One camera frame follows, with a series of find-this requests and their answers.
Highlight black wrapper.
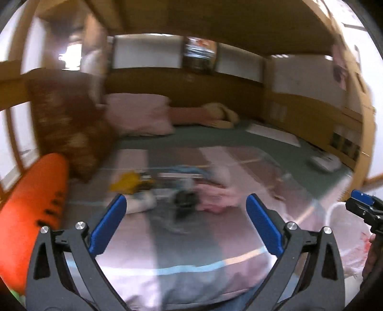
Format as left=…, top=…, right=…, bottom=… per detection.
left=172, top=190, right=199, bottom=217

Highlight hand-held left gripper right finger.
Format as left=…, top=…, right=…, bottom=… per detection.
left=245, top=194, right=347, bottom=311

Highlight brown floral cushion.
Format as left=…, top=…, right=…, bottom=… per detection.
left=25, top=72, right=116, bottom=183

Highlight wooden bunk bed frame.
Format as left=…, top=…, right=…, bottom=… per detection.
left=0, top=0, right=383, bottom=210

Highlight white flat board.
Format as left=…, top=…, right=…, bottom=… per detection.
left=246, top=122, right=301, bottom=148

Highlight green mattress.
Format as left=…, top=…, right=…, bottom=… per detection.
left=115, top=124, right=354, bottom=198

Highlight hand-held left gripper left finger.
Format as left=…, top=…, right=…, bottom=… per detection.
left=25, top=194, right=129, bottom=311

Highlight pink hanging cloth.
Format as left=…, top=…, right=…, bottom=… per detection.
left=331, top=42, right=350, bottom=90

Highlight yellow snack packet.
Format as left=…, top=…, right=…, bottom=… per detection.
left=110, top=172, right=156, bottom=193

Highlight pink paper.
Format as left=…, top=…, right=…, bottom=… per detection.
left=194, top=183, right=240, bottom=213

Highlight books in bed shelf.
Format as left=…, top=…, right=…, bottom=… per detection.
left=329, top=132, right=361, bottom=160

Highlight person's right hand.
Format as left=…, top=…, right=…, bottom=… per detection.
left=363, top=233, right=378, bottom=280

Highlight blue face mask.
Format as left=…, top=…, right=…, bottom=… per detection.
left=158, top=164, right=213, bottom=181

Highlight orange plush pillow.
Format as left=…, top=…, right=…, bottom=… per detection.
left=0, top=153, right=70, bottom=295

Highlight plaid blanket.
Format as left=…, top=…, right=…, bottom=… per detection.
left=60, top=146, right=327, bottom=311

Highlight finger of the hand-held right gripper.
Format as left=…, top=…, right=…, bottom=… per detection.
left=351, top=189, right=383, bottom=207
left=345, top=199, right=383, bottom=234

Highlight white massage pillow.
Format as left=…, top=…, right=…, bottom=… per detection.
left=310, top=154, right=342, bottom=173

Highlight striped plush doll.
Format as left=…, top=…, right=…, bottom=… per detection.
left=169, top=102, right=240, bottom=128

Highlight bags on shelf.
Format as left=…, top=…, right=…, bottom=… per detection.
left=183, top=37, right=216, bottom=72

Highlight pink pillow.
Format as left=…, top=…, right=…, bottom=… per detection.
left=105, top=93, right=175, bottom=136

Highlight white tissue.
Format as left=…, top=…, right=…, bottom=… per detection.
left=126, top=191, right=158, bottom=213

